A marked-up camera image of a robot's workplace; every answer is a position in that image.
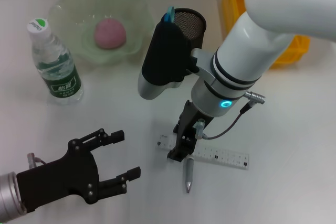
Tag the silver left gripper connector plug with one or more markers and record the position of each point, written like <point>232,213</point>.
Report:
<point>32,159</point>

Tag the pink peach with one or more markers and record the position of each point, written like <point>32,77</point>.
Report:
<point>110,33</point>

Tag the clear green-label water bottle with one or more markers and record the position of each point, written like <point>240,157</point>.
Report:
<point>65,82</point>

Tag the yellow plastic bin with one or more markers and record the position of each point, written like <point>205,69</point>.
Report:
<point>231,3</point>

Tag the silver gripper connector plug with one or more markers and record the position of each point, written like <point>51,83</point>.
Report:
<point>200,127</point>
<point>32,159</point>

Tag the grey retractable pen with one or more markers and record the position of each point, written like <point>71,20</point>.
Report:
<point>189,174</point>

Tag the transparent plastic ruler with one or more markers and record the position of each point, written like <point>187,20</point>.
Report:
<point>225,157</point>

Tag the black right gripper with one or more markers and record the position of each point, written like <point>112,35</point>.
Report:
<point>187,129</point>

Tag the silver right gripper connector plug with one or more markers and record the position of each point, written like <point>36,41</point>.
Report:
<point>200,127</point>

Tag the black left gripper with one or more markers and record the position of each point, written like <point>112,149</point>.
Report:
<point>60,179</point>

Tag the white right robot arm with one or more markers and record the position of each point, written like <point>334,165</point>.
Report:
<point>249,51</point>

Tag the green glass fruit plate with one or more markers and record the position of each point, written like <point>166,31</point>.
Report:
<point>78,6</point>

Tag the black mesh pen holder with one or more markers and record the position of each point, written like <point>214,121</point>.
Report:
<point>194,27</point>

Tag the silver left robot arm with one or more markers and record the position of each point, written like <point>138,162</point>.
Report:
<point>9,195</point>

